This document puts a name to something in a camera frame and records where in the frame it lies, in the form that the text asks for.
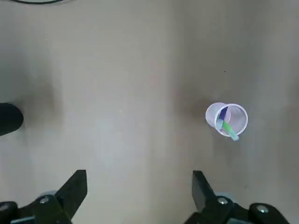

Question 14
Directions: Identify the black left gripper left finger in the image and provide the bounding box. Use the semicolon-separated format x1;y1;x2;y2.
0;169;87;224

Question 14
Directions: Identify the black cable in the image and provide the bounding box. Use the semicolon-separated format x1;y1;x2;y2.
14;0;73;4

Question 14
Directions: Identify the green pen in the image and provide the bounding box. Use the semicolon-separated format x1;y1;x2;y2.
221;121;240;142

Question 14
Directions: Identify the pink plastic cup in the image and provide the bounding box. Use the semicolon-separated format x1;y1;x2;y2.
205;102;248;137

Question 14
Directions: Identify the black cylinder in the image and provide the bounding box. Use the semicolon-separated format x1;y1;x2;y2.
0;102;24;138

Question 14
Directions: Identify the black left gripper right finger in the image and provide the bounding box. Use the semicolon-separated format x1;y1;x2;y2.
184;170;290;224

